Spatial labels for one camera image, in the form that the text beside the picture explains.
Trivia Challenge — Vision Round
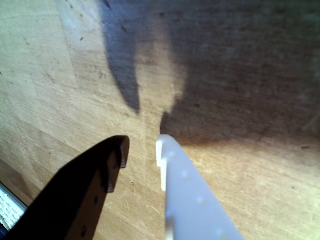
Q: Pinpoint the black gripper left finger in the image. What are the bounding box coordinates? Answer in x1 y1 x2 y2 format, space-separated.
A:
4 134 131 240

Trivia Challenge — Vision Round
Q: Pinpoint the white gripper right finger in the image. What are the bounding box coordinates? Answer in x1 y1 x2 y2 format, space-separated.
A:
155 133 246 240

